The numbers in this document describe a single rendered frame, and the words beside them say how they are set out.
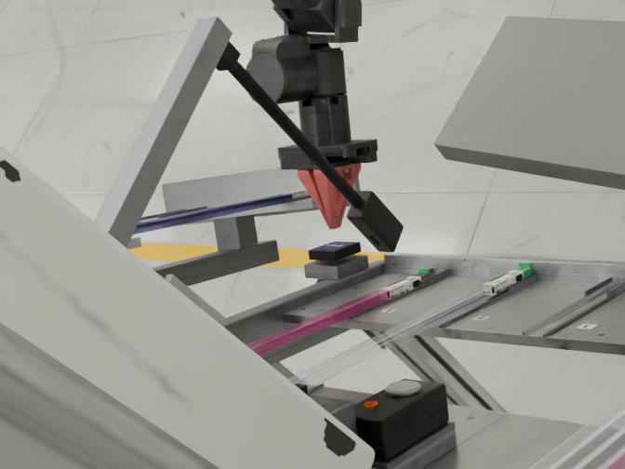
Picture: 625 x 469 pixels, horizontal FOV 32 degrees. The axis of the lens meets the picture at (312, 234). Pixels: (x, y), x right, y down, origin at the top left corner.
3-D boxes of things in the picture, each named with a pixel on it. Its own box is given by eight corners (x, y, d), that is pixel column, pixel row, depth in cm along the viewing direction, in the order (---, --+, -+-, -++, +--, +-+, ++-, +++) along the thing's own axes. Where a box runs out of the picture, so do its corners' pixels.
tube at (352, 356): (521, 275, 119) (520, 265, 119) (532, 276, 119) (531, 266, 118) (191, 439, 82) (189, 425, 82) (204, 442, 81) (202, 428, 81)
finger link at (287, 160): (333, 234, 123) (325, 151, 122) (285, 233, 128) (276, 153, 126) (368, 223, 129) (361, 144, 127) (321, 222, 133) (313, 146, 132)
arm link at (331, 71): (352, 40, 125) (313, 44, 128) (314, 43, 119) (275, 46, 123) (357, 100, 126) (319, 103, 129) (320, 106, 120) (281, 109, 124)
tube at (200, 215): (321, 194, 145) (319, 186, 145) (329, 194, 145) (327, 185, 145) (16, 258, 105) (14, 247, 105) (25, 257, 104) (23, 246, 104)
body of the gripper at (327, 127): (346, 162, 121) (340, 95, 119) (276, 164, 127) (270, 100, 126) (380, 154, 125) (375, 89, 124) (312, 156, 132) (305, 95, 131)
